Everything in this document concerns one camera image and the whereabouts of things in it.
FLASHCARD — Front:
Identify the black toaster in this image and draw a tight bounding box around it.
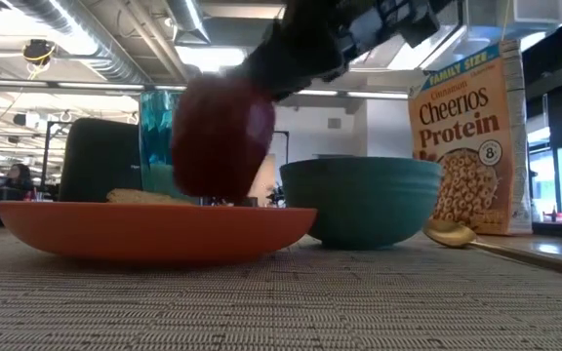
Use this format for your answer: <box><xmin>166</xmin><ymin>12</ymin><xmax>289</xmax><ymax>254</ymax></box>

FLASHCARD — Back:
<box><xmin>59</xmin><ymin>117</ymin><xmax>144</xmax><ymax>204</ymax></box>

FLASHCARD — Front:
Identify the long ceiling light strip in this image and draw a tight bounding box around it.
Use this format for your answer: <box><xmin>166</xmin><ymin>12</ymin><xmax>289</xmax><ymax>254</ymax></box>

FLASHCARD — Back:
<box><xmin>0</xmin><ymin>77</ymin><xmax>409</xmax><ymax>101</ymax></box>

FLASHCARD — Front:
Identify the red apple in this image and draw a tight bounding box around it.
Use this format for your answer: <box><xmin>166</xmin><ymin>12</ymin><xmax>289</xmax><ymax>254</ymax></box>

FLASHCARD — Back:
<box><xmin>170</xmin><ymin>75</ymin><xmax>277</xmax><ymax>204</ymax></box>

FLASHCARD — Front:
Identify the gold spoon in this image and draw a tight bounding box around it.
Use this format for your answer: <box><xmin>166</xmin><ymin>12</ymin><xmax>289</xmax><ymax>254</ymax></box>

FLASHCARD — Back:
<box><xmin>421</xmin><ymin>217</ymin><xmax>562</xmax><ymax>281</ymax></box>

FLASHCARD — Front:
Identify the black metal stand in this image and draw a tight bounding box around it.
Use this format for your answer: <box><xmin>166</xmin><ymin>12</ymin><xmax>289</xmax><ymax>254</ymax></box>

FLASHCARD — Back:
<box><xmin>40</xmin><ymin>120</ymin><xmax>72</xmax><ymax>199</ymax></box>

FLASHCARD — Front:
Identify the silver ventilation duct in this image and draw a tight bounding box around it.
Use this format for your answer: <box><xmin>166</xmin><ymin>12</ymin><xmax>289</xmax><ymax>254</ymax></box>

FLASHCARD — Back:
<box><xmin>5</xmin><ymin>0</ymin><xmax>194</xmax><ymax>133</ymax></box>

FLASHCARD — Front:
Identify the grey woven placemat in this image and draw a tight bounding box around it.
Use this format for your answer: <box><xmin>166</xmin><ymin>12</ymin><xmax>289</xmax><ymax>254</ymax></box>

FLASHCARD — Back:
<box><xmin>0</xmin><ymin>226</ymin><xmax>562</xmax><ymax>351</ymax></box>

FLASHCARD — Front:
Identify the person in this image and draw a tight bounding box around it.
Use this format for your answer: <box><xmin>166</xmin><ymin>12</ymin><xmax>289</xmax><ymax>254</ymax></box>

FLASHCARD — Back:
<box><xmin>0</xmin><ymin>163</ymin><xmax>37</xmax><ymax>202</ymax></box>

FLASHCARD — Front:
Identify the orange Cheerios Protein cereal box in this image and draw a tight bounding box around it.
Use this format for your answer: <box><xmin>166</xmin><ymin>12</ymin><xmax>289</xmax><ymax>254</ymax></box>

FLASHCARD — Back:
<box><xmin>407</xmin><ymin>38</ymin><xmax>534</xmax><ymax>237</ymax></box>

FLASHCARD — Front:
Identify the orange plate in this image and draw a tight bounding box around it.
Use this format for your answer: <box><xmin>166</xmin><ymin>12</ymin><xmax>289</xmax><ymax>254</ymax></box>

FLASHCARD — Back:
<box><xmin>0</xmin><ymin>200</ymin><xmax>318</xmax><ymax>267</ymax></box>

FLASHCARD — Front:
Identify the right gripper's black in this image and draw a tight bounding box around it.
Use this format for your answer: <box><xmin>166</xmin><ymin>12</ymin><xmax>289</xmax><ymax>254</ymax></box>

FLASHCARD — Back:
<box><xmin>226</xmin><ymin>0</ymin><xmax>441</xmax><ymax>102</ymax></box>

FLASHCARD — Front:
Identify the black ceiling camera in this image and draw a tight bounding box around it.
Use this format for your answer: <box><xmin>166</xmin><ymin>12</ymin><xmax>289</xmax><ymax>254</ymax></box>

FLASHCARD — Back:
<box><xmin>20</xmin><ymin>38</ymin><xmax>57</xmax><ymax>67</ymax></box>

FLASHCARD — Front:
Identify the slice of toast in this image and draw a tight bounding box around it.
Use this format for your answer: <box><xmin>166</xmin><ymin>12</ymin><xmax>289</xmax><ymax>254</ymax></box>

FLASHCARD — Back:
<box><xmin>104</xmin><ymin>188</ymin><xmax>184</xmax><ymax>206</ymax></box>

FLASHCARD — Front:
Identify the teal ribbed bowl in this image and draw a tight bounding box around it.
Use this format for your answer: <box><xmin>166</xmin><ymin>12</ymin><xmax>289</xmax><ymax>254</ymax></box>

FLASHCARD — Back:
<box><xmin>279</xmin><ymin>155</ymin><xmax>444</xmax><ymax>251</ymax></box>

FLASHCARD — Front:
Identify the blue translucent tumbler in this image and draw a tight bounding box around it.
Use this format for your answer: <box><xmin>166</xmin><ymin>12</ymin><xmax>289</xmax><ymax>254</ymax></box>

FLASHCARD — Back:
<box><xmin>138</xmin><ymin>89</ymin><xmax>189</xmax><ymax>200</ymax></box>

